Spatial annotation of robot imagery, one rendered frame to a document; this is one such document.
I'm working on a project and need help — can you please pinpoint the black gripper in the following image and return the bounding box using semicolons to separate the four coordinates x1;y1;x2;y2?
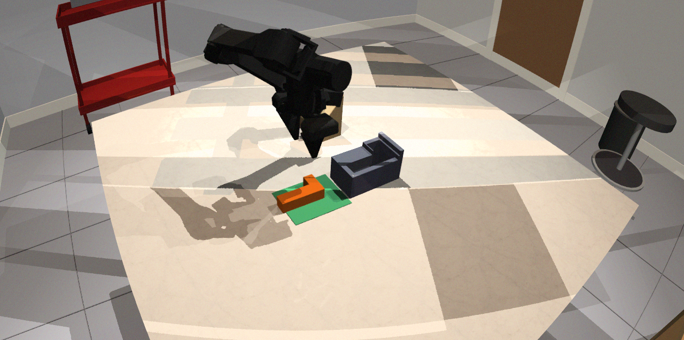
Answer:
272;82;339;158

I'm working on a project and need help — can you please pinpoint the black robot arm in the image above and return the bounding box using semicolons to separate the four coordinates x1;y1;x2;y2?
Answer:
204;24;352;114

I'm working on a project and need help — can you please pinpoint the orange l-shaped part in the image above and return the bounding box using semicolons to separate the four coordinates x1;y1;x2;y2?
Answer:
277;174;324;213

